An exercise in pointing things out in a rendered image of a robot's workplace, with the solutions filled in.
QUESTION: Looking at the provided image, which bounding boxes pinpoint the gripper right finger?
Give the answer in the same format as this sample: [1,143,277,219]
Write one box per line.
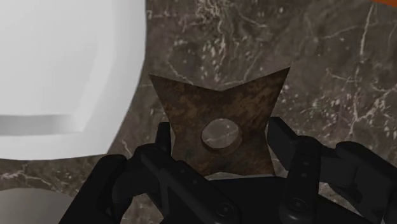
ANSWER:
[267,116,397,224]

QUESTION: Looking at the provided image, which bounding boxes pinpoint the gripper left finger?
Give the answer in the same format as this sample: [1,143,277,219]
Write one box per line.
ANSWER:
[59,122,241,224]

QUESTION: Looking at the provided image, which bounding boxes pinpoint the rusty brown star-shaped plate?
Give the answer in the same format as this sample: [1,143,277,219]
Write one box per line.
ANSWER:
[148,67,291,178]

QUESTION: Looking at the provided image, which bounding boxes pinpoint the grey rounded object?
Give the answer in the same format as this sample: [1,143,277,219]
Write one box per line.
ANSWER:
[0,188,76,224]

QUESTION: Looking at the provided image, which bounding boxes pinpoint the large white rounded object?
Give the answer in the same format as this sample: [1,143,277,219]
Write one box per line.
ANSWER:
[0,0,147,161]

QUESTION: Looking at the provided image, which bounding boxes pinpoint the orange object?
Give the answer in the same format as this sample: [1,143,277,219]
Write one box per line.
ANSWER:
[368,0,397,8]

